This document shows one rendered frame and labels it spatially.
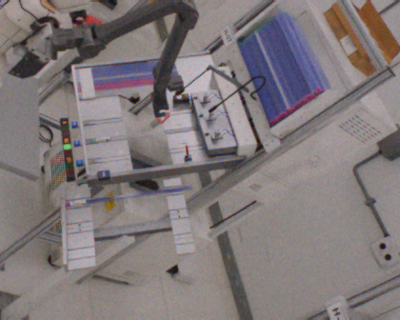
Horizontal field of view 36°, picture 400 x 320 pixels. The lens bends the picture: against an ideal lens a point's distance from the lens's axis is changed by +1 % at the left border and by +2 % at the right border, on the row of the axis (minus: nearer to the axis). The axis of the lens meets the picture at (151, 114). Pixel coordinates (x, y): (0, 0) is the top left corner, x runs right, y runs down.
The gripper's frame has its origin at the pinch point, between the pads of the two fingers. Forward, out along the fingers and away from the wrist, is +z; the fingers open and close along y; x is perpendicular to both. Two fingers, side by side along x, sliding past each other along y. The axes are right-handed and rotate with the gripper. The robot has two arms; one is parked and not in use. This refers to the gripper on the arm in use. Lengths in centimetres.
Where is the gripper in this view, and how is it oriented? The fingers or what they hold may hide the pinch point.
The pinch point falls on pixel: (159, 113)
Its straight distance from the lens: 266.1
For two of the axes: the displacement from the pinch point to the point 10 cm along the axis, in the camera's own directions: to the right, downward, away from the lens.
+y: -1.7, -7.5, 6.4
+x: -9.8, 1.4, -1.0
